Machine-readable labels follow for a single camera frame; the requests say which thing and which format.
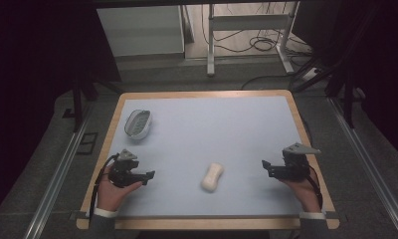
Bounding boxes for person's right hand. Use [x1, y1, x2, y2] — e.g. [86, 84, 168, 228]
[279, 174, 322, 214]

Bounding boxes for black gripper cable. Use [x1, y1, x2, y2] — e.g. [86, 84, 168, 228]
[89, 153, 120, 222]
[305, 164, 323, 211]

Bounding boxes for person's left hand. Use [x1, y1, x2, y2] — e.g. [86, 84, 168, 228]
[97, 164, 143, 213]

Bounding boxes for aluminium rail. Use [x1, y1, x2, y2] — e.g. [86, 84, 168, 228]
[22, 105, 93, 239]
[328, 97, 398, 239]

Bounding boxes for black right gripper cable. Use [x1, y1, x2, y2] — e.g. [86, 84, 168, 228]
[305, 164, 323, 211]

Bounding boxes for light blue table mat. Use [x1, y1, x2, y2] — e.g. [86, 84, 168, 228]
[86, 95, 327, 218]

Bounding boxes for black floor cables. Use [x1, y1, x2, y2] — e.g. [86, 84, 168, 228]
[200, 2, 314, 92]

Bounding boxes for white power strip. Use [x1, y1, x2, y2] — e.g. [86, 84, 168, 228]
[300, 67, 321, 83]

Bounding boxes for white cabinet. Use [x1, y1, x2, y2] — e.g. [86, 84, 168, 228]
[96, 4, 186, 58]

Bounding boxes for white metal stand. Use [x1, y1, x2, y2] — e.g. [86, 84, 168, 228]
[206, 1, 301, 78]

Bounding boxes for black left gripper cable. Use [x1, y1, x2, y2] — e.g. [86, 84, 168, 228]
[89, 153, 120, 222]

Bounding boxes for white oval soap dish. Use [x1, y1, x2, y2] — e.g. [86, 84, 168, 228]
[123, 109, 153, 140]

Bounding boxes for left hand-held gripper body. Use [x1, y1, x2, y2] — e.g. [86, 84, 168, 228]
[107, 148, 141, 189]

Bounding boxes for black tripod stand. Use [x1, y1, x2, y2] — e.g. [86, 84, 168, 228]
[61, 49, 125, 133]
[288, 6, 380, 129]

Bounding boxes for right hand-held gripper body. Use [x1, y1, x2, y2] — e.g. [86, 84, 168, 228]
[281, 141, 322, 182]

